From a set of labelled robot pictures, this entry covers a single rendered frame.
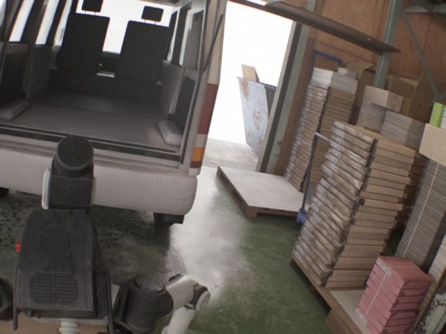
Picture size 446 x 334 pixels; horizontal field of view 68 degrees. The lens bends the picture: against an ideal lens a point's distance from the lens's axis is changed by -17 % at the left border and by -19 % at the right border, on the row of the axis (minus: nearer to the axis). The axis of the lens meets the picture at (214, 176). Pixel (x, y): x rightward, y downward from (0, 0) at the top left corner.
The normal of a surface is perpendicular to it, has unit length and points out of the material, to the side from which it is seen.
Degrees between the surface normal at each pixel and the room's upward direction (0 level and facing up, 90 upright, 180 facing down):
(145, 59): 93
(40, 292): 42
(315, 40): 90
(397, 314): 90
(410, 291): 90
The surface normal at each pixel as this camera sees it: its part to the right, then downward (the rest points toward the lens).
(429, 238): -0.95, -0.15
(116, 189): 0.25, 0.32
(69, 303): 0.18, -0.50
